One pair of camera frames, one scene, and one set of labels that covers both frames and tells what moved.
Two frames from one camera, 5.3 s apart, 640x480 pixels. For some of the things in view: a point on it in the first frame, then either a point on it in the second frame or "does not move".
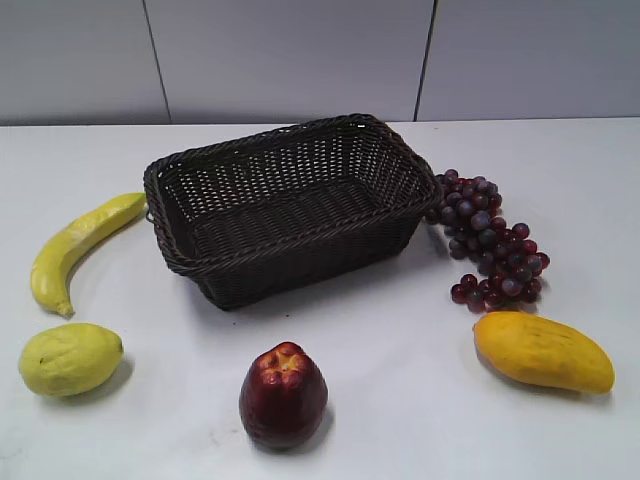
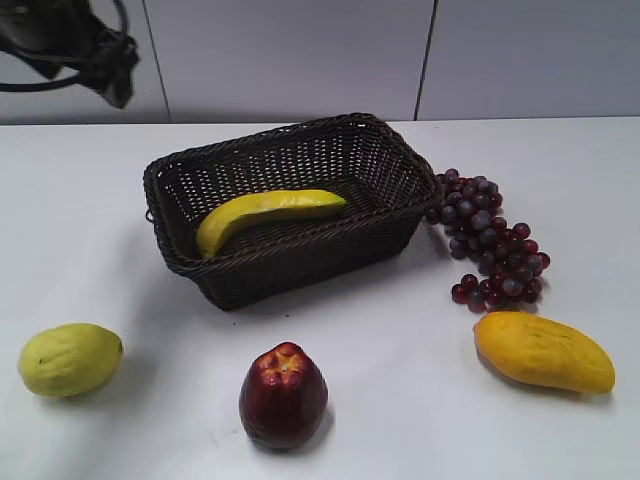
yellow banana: x=53 y=261 to x=217 y=215
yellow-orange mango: x=542 y=350 does not move
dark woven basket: x=290 y=213 does not move
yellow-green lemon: x=62 y=360 does not move
